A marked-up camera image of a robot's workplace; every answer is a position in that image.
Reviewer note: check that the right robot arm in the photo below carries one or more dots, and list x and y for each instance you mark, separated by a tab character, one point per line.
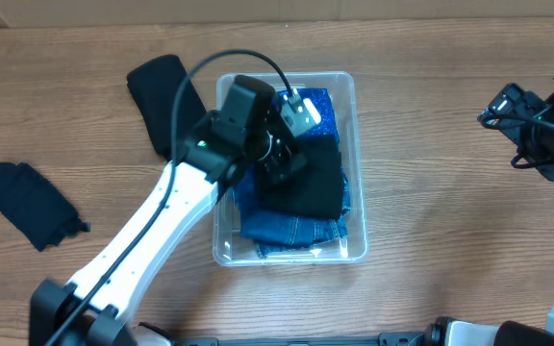
455	331

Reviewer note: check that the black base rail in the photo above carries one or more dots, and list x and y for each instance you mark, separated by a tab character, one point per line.
277	340

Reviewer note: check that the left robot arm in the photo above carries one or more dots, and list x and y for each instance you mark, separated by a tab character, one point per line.
98	304

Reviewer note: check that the clear plastic container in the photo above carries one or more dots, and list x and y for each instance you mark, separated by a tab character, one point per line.
230	249

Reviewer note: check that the small black cloth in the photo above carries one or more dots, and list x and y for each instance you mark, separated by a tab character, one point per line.
36	207

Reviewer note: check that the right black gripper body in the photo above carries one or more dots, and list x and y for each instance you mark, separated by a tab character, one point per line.
552	152

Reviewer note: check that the sparkly blue cloth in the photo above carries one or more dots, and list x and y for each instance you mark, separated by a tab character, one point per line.
323	120

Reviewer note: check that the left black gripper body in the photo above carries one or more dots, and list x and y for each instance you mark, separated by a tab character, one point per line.
282	163

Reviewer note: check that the blue jeans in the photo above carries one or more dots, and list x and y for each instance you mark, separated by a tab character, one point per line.
273	231

